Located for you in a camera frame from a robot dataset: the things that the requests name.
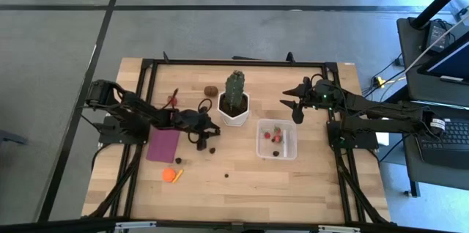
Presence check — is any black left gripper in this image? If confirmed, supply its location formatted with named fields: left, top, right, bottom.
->
left=170, top=109, right=222, bottom=152

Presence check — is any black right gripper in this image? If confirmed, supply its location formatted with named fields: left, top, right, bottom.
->
left=280, top=77, right=341, bottom=125

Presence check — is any small orange carrot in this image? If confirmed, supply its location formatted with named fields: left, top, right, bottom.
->
left=171, top=169, right=185, bottom=185

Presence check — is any round red fruit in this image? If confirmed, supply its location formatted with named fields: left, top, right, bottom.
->
left=167, top=88, right=180, bottom=106

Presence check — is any orange fruit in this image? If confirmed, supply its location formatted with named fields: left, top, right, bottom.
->
left=161, top=168, right=177, bottom=183

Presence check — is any clear plastic tupperware container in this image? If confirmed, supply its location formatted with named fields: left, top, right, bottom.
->
left=255, top=118, right=298, bottom=161

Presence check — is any white hexagonal plant pot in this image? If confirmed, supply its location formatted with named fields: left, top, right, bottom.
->
left=217, top=91, right=251, bottom=127

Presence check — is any purple cloth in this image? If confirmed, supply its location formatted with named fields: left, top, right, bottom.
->
left=145, top=126, right=181, bottom=164

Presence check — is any green cactus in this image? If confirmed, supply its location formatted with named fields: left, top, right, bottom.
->
left=224, top=70, right=246, bottom=114

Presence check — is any white paper sheet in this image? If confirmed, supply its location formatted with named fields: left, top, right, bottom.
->
left=374, top=131, right=391, bottom=147

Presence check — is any black rig crossbar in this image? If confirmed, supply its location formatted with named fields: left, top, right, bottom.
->
left=0, top=216, right=469, bottom=233

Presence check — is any black desk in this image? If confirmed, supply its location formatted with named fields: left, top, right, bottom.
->
left=396, top=15, right=469, bottom=192

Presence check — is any black power adapter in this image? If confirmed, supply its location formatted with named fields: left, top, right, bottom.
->
left=424, top=19, right=451, bottom=53

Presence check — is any black laptop keyboard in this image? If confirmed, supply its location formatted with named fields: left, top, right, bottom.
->
left=416, top=117, right=469, bottom=171

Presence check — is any desk monitor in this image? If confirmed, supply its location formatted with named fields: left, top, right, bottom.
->
left=417, top=30, right=469, bottom=86

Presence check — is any grey chair base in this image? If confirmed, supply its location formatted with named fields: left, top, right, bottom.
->
left=0, top=129, right=29, bottom=146

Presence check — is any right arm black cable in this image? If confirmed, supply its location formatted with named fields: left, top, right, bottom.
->
left=306, top=73, right=333, bottom=89

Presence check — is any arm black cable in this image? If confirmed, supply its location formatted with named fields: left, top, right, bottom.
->
left=197, top=97, right=214, bottom=115
left=306, top=73, right=333, bottom=89

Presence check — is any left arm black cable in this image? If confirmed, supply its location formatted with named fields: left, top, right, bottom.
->
left=197, top=97, right=214, bottom=115

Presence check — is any white desk cable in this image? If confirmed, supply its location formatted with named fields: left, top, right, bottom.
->
left=402, top=13, right=469, bottom=76

